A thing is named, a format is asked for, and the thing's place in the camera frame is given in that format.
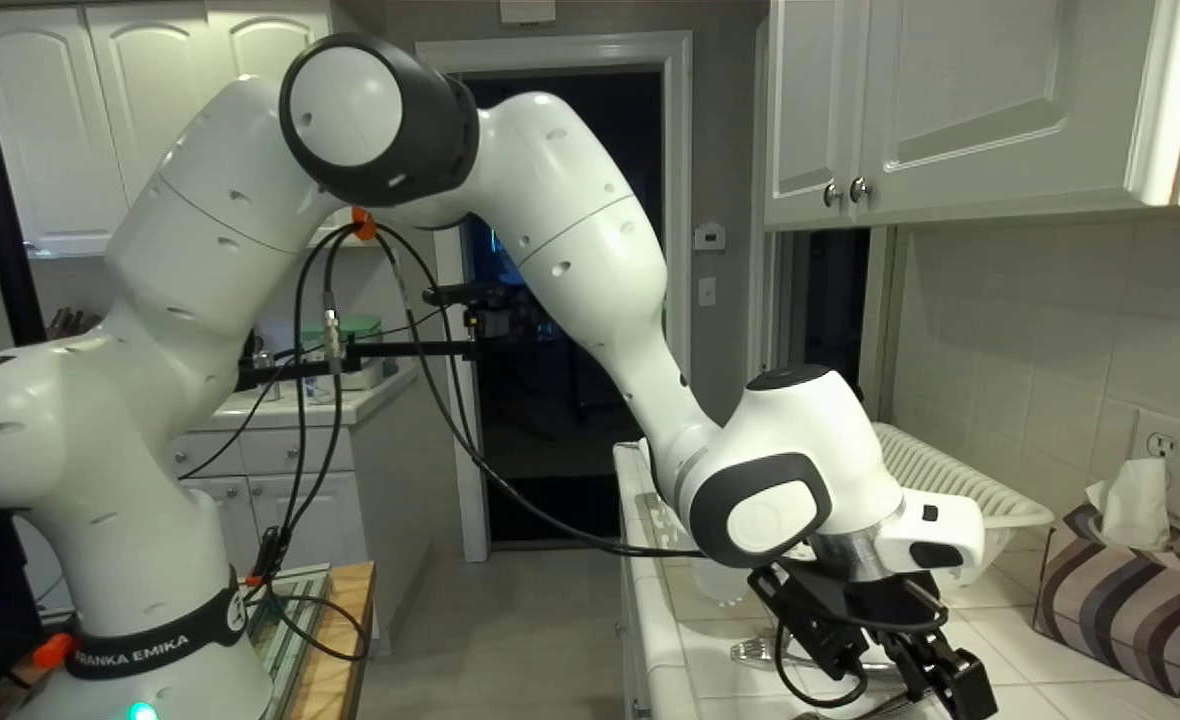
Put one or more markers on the grey metal base plate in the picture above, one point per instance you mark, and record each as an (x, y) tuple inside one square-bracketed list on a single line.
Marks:
[(289, 621)]

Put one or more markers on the white light switch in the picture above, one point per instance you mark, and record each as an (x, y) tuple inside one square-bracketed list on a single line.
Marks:
[(705, 293)]

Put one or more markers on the black stereo camera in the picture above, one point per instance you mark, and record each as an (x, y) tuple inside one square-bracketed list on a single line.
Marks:
[(462, 302)]

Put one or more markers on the silver cabinet knob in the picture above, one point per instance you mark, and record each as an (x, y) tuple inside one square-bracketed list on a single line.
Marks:
[(832, 194), (862, 190)]

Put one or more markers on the striped tissue box cover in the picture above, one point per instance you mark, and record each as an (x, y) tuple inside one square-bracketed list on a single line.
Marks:
[(1123, 603)]

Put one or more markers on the white plastic dish rack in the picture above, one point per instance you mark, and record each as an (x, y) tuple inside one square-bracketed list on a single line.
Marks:
[(943, 464)]

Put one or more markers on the white wall outlet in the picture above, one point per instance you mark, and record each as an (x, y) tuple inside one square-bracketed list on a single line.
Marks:
[(1164, 447)]

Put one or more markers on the white upper cabinet door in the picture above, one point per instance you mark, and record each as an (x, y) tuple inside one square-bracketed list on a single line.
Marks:
[(1000, 82), (810, 93)]

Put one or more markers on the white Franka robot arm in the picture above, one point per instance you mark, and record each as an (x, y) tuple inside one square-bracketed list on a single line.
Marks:
[(588, 267)]

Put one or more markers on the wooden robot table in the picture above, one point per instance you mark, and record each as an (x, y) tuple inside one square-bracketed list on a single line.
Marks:
[(343, 655)]

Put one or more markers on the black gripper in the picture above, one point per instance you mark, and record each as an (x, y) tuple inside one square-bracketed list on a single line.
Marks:
[(903, 615)]

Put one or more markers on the white door frame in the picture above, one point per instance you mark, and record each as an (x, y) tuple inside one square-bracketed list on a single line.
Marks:
[(679, 135)]

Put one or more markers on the white wall thermostat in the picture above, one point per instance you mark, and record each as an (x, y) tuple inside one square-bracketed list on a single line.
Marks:
[(709, 237)]

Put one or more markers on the white background base cabinet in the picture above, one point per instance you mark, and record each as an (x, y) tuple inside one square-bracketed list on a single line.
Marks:
[(348, 494)]

